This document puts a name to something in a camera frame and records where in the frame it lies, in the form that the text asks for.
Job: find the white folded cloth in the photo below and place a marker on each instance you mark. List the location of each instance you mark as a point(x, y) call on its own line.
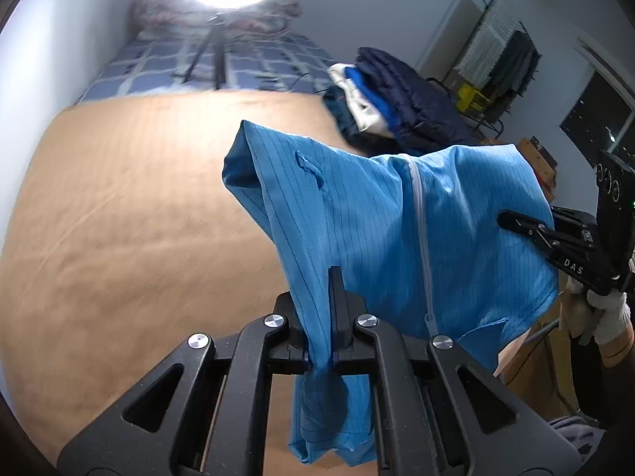
point(364, 111)

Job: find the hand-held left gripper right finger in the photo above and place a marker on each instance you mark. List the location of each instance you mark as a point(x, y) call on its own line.
point(337, 307)

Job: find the white door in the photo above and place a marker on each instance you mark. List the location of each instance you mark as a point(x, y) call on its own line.
point(454, 34)

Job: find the grey cloth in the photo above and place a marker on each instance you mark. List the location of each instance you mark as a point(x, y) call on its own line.
point(575, 436)

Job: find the tan cardboard box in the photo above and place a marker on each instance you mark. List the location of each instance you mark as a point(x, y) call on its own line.
point(540, 372)

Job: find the person's right forearm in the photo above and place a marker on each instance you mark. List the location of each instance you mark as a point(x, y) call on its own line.
point(617, 352)

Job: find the person's right hand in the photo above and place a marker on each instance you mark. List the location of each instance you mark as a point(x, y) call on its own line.
point(612, 315)

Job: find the blue striped work coat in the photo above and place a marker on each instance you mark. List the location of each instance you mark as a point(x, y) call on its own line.
point(372, 208)

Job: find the black light tripod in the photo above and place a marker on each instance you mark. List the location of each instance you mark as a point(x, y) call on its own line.
point(218, 59)

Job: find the teal folded cloth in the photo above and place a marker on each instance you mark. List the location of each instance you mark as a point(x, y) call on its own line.
point(340, 106)

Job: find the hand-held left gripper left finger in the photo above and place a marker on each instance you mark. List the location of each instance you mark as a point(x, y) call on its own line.
point(290, 337)

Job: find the blue plaid bed sheet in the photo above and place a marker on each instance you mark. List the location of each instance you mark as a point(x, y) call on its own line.
point(149, 64)

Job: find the floral patterned quilt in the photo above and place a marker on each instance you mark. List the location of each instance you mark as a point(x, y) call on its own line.
point(154, 10)

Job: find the tan brown bed mat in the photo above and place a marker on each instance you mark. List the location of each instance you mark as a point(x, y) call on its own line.
point(124, 208)

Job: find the metal clothes rack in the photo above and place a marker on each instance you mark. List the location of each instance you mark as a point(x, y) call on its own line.
point(488, 0)

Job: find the wooden cabinet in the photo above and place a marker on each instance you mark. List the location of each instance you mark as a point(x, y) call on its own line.
point(538, 163)

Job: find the yellow box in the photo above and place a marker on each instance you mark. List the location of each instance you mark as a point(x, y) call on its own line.
point(471, 98)

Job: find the dark window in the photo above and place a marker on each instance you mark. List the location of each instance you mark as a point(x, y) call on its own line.
point(595, 109)

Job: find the white hanging garment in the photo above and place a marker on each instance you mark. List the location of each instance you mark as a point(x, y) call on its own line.
point(488, 42)

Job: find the bright blue folded cloth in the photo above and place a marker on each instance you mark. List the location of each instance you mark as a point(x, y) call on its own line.
point(378, 104)

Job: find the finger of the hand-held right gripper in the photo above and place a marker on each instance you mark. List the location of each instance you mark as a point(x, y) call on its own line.
point(521, 224)

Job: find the dark hanging garments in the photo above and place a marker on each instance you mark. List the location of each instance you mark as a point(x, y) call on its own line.
point(521, 62)

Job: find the navy padded jacket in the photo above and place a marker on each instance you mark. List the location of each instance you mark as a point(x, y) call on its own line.
point(411, 99)

